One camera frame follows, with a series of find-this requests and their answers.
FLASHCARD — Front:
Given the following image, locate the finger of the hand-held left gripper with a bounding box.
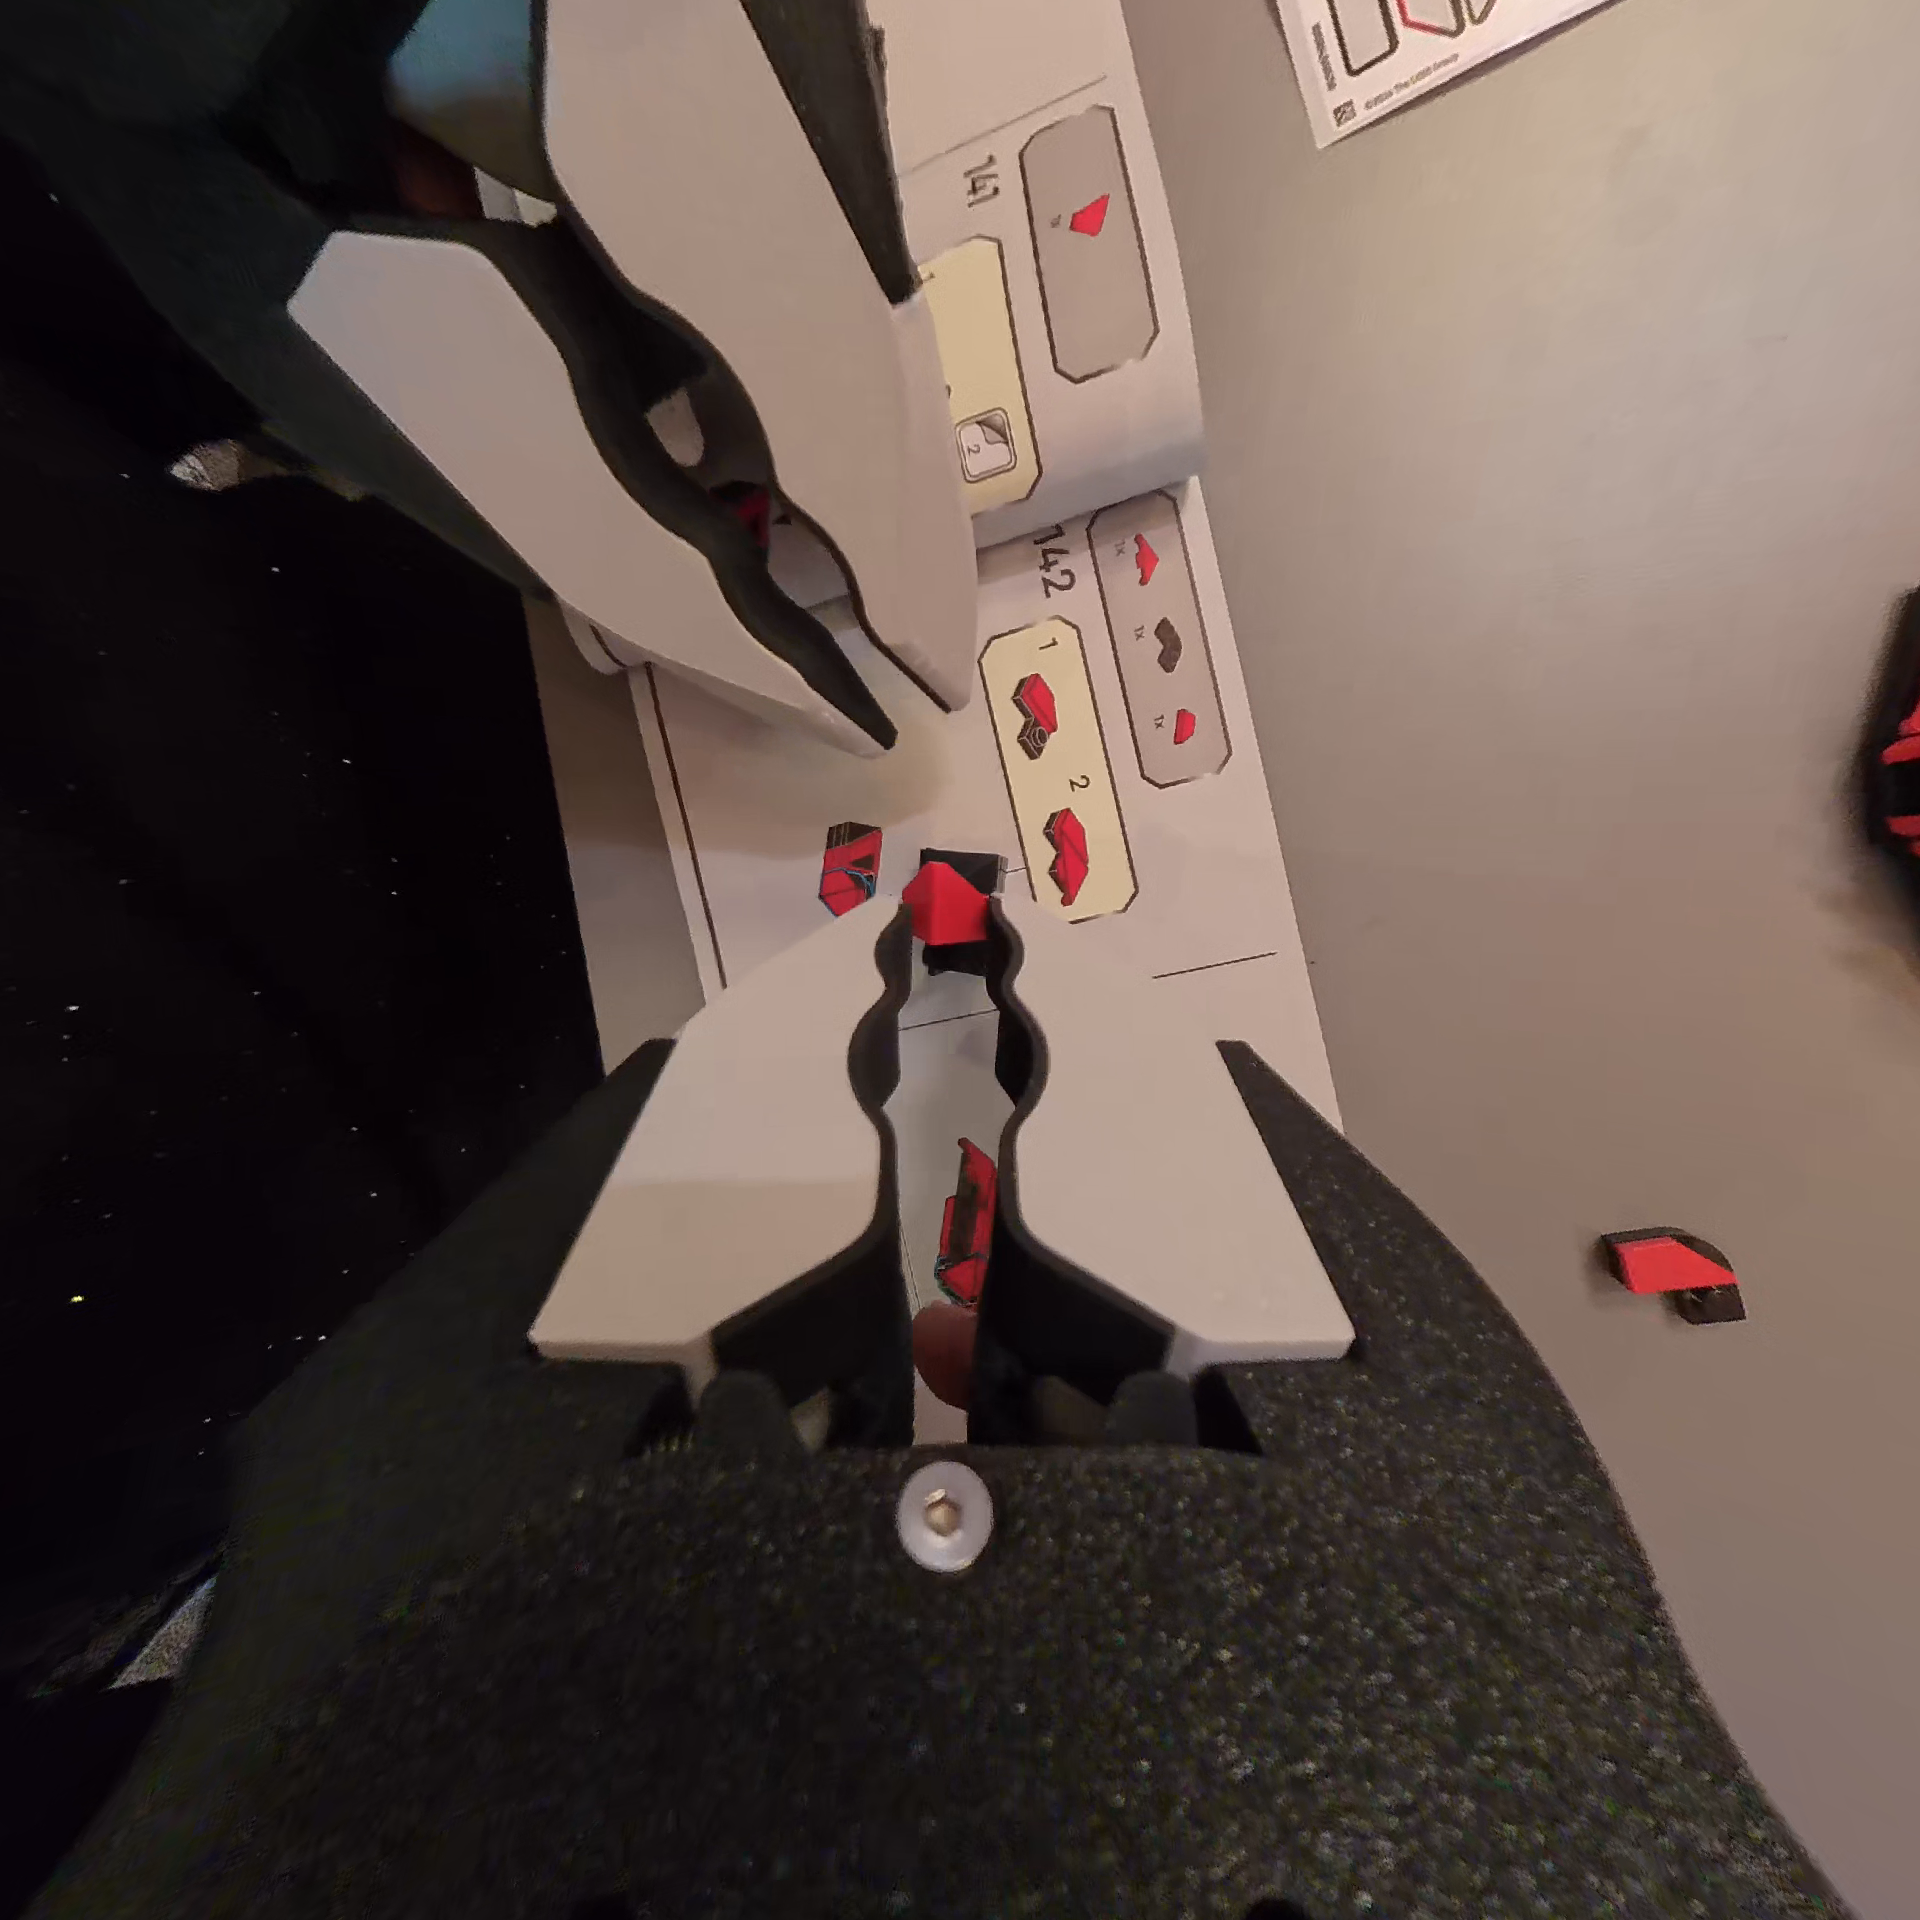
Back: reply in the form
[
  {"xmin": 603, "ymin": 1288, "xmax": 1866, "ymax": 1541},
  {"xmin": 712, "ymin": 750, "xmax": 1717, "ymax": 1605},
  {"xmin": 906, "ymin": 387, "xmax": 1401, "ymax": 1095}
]
[
  {"xmin": 540, "ymin": 0, "xmax": 979, "ymax": 714},
  {"xmin": 285, "ymin": 224, "xmax": 904, "ymax": 759}
]

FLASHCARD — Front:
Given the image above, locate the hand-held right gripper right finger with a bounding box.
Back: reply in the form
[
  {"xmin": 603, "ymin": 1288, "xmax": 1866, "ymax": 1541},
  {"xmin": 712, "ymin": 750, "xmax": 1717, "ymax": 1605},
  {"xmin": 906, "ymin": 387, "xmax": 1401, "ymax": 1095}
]
[{"xmin": 993, "ymin": 900, "xmax": 1361, "ymax": 1368}]

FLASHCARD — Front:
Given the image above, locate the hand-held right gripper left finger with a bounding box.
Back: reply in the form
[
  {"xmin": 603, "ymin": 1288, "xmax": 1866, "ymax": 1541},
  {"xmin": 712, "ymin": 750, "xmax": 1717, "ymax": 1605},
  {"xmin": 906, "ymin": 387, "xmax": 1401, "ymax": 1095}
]
[{"xmin": 528, "ymin": 900, "xmax": 909, "ymax": 1389}]

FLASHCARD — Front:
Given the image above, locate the white instruction booklet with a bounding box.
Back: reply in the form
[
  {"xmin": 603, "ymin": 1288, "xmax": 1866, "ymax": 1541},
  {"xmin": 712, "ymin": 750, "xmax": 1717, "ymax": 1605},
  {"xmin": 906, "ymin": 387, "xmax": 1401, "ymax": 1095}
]
[{"xmin": 527, "ymin": 0, "xmax": 1345, "ymax": 1443}]

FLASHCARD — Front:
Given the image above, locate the small black red brick assembly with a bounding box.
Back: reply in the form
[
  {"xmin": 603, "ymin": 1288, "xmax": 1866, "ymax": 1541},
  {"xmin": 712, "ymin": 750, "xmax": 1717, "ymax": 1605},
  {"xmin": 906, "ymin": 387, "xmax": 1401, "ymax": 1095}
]
[{"xmin": 913, "ymin": 847, "xmax": 1015, "ymax": 980}]

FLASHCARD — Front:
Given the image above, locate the red curved brick black plate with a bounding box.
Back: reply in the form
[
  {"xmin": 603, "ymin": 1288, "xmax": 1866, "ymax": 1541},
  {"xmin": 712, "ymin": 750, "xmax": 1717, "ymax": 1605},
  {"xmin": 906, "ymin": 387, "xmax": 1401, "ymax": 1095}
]
[{"xmin": 1601, "ymin": 1227, "xmax": 1752, "ymax": 1328}]

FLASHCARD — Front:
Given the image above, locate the white sticker sheet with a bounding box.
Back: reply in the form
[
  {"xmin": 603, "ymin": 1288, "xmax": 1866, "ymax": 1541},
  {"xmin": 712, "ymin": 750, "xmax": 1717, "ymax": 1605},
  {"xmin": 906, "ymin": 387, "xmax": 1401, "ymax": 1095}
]
[{"xmin": 1276, "ymin": 0, "xmax": 1632, "ymax": 154}]

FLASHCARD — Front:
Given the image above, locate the red brick-built toy car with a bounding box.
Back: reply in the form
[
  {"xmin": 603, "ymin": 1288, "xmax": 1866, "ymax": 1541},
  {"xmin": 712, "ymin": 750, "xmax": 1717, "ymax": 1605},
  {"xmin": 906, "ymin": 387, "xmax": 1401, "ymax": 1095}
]
[{"xmin": 1860, "ymin": 586, "xmax": 1920, "ymax": 859}]

